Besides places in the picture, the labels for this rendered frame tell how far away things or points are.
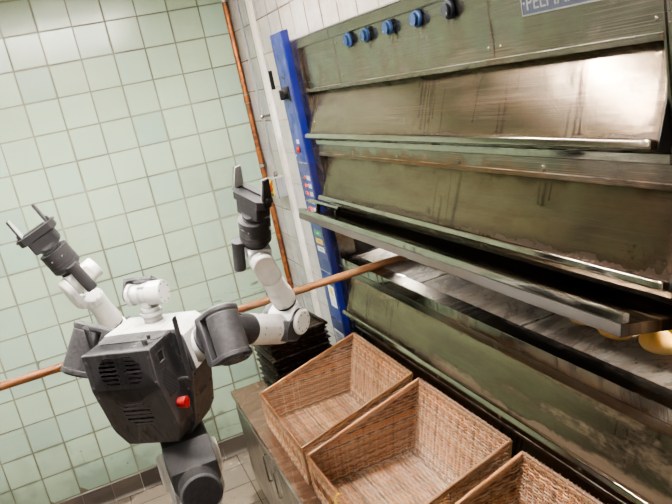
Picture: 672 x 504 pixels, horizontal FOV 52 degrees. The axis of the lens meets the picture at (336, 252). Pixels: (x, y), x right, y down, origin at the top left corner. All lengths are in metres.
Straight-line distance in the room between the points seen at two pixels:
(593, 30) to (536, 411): 1.00
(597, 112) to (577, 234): 0.28
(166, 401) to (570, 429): 1.01
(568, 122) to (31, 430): 3.13
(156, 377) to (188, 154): 2.03
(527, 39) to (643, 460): 0.95
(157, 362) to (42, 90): 2.07
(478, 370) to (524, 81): 0.92
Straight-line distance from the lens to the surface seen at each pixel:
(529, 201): 1.69
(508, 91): 1.67
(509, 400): 2.03
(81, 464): 3.99
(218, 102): 3.68
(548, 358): 1.81
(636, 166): 1.40
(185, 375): 1.89
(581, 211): 1.55
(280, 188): 3.41
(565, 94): 1.51
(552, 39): 1.53
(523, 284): 1.52
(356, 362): 3.00
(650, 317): 1.39
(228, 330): 1.82
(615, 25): 1.40
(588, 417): 1.80
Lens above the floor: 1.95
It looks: 15 degrees down
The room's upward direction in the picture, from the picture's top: 12 degrees counter-clockwise
